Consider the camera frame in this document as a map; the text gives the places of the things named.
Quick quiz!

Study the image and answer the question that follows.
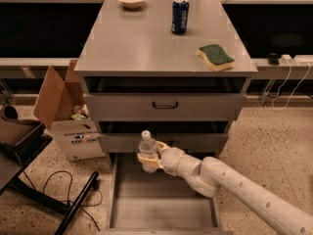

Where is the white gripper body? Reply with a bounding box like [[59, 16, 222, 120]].
[[160, 147, 185, 176]]

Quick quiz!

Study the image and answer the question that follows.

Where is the bottom grey drawer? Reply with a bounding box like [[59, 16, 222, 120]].
[[99, 153, 233, 235]]

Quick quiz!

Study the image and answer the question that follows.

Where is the clear plastic water bottle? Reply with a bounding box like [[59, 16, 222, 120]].
[[139, 130, 157, 173]]

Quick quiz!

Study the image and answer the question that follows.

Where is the white power strip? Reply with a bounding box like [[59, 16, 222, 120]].
[[281, 54, 313, 64]]

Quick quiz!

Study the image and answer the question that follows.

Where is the white hanging cable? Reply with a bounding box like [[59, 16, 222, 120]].
[[270, 61, 312, 111]]

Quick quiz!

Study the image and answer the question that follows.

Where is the black charger block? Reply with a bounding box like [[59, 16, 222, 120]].
[[267, 53, 280, 66]]

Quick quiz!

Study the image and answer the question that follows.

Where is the open cardboard box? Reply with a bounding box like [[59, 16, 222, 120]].
[[33, 61, 105, 161]]

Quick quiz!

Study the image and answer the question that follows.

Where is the grey drawer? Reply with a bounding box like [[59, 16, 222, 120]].
[[99, 153, 233, 235], [99, 120, 229, 154], [84, 76, 246, 121]]

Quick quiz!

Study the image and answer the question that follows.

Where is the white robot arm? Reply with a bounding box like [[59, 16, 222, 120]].
[[137, 140, 313, 235]]

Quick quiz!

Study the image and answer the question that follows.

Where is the black floor cable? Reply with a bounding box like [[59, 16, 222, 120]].
[[22, 169, 104, 232]]

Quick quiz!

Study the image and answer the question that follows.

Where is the grey drawer cabinet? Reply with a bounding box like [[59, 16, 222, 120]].
[[73, 0, 259, 168]]

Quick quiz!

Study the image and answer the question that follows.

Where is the blue Pepsi can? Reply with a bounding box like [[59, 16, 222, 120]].
[[171, 0, 190, 34]]

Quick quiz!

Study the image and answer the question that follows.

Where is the middle grey drawer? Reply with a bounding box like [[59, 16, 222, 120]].
[[99, 120, 229, 154]]

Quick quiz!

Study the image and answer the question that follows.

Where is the green yellow sponge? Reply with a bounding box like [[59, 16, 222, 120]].
[[197, 44, 235, 71]]

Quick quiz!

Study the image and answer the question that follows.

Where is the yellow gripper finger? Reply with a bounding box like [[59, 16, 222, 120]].
[[156, 141, 169, 155], [137, 153, 162, 169]]

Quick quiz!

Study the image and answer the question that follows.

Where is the top grey drawer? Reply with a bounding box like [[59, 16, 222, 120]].
[[84, 76, 246, 121]]

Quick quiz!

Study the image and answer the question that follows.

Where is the black chair base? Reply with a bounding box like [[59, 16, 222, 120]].
[[0, 105, 100, 235]]

